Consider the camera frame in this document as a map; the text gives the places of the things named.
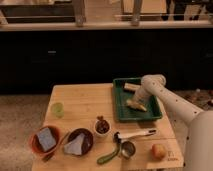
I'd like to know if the green plastic tray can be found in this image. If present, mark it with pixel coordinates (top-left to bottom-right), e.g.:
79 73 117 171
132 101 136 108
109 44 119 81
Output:
113 77 162 122

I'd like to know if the orange fruit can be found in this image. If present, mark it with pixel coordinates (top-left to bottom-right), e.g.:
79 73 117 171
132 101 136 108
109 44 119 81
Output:
151 144 167 160

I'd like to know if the white handled spoon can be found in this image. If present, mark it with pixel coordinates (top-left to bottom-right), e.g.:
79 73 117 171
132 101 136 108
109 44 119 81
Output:
116 129 157 140

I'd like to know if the white cup with contents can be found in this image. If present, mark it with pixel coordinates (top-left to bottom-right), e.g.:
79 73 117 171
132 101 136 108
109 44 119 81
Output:
93 116 111 138

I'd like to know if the orange bowl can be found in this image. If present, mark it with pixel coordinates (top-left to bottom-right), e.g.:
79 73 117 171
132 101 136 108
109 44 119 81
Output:
29 125 60 156

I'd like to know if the dark brown bowl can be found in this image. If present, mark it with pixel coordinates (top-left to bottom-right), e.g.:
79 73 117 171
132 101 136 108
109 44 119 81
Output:
63 128 93 156

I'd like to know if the grey cloth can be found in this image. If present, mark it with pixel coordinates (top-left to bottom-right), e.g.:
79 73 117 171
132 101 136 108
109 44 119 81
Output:
64 133 85 155

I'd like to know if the blue sponge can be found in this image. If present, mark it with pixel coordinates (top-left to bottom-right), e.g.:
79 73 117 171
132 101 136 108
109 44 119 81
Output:
37 127 56 152

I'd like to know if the banana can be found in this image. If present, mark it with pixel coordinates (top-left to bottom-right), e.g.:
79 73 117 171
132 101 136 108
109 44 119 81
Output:
126 99 147 112

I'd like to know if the wrapped food bar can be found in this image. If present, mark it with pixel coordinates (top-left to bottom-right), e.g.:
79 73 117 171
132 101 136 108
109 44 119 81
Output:
124 83 140 92

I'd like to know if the small metal cup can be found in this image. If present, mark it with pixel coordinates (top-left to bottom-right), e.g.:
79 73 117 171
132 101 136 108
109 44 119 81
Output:
121 141 136 158

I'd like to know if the small green cup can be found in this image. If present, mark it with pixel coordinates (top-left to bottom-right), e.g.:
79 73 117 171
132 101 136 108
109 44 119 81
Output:
50 102 64 118

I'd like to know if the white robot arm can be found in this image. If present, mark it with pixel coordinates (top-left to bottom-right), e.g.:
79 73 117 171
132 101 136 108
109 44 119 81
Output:
133 74 213 171

